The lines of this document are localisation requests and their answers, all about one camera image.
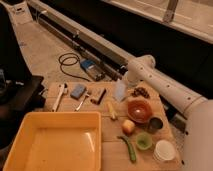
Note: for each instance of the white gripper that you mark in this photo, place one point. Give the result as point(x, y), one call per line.
point(130, 79)

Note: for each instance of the light blue towel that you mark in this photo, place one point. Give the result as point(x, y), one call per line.
point(119, 93)

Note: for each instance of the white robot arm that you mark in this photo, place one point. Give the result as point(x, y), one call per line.
point(198, 142)

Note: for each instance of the green plastic cup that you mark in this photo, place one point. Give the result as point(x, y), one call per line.
point(143, 141)

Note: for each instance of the white plastic cup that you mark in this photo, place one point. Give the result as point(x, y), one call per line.
point(164, 151)

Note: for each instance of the dark purple grape bunch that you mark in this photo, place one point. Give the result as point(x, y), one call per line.
point(140, 91)

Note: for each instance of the red-orange bowl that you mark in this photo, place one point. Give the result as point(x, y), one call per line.
point(139, 111)

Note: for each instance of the yellow corn cob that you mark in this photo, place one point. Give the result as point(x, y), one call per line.
point(112, 112)

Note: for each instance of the blue and grey box device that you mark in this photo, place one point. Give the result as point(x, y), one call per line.
point(92, 70)

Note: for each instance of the brown wooden block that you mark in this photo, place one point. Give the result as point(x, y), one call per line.
point(97, 97)

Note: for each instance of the blue sponge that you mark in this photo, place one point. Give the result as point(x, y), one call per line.
point(78, 91)

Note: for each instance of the green cucumber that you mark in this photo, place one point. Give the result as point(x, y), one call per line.
point(131, 152)

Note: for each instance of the large yellow plastic bin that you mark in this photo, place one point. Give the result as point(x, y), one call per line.
point(57, 141)

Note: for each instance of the dark side table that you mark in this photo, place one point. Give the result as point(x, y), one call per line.
point(16, 99)

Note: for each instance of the white device on floor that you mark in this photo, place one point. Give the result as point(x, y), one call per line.
point(20, 13)

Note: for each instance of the white handled tool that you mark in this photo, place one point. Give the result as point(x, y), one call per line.
point(62, 91)

